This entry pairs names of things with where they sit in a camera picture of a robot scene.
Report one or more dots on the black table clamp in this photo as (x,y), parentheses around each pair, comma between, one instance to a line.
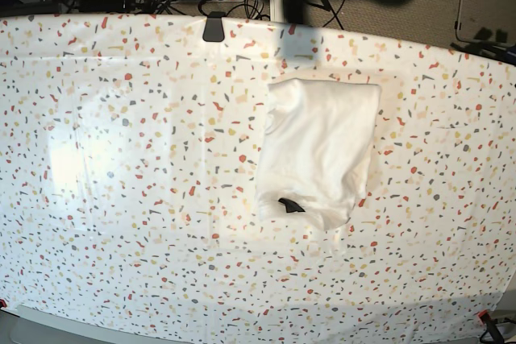
(213,30)

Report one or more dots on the white metal stand post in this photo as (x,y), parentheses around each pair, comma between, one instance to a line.
(276,11)

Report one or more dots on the terrazzo patterned tablecloth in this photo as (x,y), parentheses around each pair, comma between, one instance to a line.
(129,152)

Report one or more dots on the red clamp at corner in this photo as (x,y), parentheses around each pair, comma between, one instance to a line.
(484,316)

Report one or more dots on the white printed T-shirt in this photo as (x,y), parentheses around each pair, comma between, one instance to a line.
(316,152)

